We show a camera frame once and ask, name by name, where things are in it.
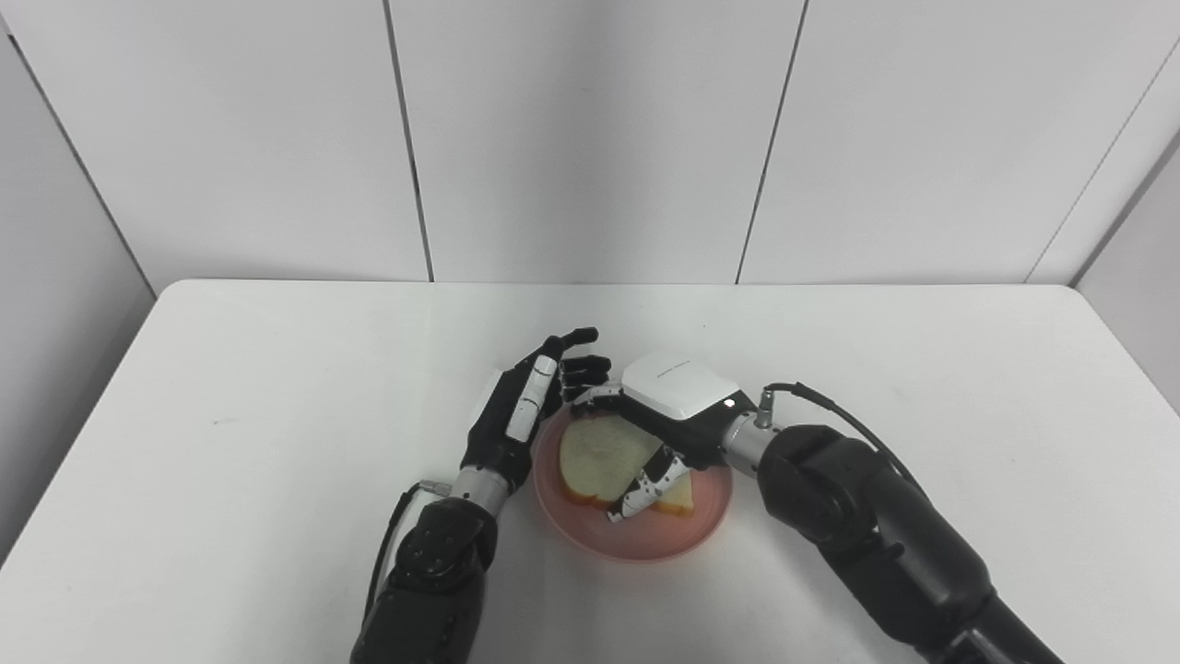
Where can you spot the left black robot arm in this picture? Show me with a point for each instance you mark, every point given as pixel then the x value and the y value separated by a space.
pixel 433 572

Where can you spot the slice of bread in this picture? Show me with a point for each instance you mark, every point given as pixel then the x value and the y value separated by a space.
pixel 599 456

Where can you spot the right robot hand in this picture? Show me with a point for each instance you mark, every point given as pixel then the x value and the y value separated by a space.
pixel 678 415

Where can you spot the pink plate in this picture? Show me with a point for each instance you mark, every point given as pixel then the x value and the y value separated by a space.
pixel 636 526

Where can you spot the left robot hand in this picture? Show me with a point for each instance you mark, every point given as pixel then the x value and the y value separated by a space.
pixel 516 415

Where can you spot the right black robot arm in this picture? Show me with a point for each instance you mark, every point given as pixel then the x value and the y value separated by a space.
pixel 885 535

